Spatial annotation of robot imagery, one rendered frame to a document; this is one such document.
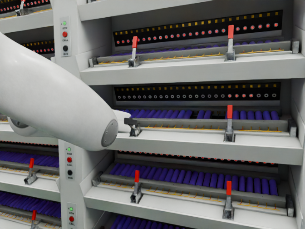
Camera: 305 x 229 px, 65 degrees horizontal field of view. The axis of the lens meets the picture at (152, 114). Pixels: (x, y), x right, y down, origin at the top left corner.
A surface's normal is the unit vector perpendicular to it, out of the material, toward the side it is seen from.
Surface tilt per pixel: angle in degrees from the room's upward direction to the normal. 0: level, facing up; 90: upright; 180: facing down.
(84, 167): 90
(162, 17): 90
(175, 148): 110
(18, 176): 20
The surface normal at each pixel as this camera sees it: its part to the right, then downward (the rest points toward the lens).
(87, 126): 0.76, 0.35
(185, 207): -0.14, -0.91
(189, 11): -0.37, 0.07
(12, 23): -0.35, 0.41
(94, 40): 0.93, 0.02
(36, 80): 0.40, -0.11
